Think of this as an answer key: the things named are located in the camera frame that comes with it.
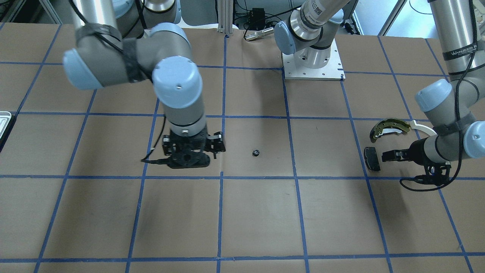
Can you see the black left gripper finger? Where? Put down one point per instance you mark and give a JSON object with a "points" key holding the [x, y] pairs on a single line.
{"points": [[389, 154], [389, 159]]}

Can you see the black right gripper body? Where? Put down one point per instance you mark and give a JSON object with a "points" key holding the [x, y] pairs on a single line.
{"points": [[217, 143]]}

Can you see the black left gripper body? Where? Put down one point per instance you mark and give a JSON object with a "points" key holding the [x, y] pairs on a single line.
{"points": [[416, 150]]}

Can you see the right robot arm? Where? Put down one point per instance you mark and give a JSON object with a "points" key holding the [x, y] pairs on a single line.
{"points": [[102, 57]]}

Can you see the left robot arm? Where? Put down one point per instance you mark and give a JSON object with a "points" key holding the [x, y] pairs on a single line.
{"points": [[446, 103]]}

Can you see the black brake pad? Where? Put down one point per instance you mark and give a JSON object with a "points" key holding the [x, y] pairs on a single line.
{"points": [[371, 159]]}

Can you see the olive brake shoe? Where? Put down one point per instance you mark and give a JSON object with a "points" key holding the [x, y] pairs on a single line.
{"points": [[388, 126]]}

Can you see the white curved plastic bracket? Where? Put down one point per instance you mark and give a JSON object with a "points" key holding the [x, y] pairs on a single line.
{"points": [[419, 127]]}

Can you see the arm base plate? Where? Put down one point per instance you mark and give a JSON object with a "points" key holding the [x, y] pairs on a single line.
{"points": [[314, 64]]}

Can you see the aluminium frame post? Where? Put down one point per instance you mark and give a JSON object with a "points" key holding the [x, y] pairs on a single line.
{"points": [[224, 13]]}

